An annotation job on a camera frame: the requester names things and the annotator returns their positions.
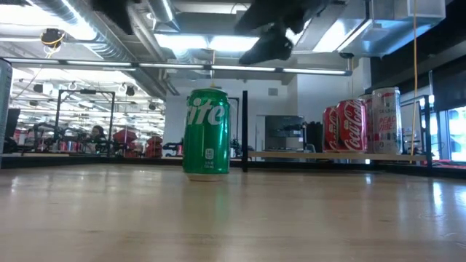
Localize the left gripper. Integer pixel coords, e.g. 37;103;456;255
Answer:
90;0;141;36

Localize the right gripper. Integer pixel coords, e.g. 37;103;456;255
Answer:
234;0;328;66

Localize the red Coca-Cola can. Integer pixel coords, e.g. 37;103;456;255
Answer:
335;98;368;154
322;105;339;154

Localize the green Sprite can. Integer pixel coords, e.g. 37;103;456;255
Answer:
182;87;232;182

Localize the wooden shelf with black posts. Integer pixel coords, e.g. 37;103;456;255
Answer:
241;90;433;174

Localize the long ceiling light bar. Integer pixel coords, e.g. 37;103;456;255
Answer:
0;56;353;78

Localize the grey metal cabinet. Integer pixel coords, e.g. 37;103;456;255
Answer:
264;115;306;152

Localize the black cabinet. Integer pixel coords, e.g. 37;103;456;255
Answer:
305;122;324;153

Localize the person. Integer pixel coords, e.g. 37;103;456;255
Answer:
85;124;110;154

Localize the red background object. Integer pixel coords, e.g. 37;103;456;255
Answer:
146;136;164;158
112;129;138;157

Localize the silver spiral ventilation duct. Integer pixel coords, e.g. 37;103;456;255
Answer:
21;0;172;101

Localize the black yellow ceiling cable reel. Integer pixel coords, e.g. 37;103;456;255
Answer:
39;28;66;50

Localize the black background rig frame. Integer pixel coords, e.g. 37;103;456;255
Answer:
54;89;117;156

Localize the silver rectangular air duct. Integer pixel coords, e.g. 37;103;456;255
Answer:
294;0;447;59

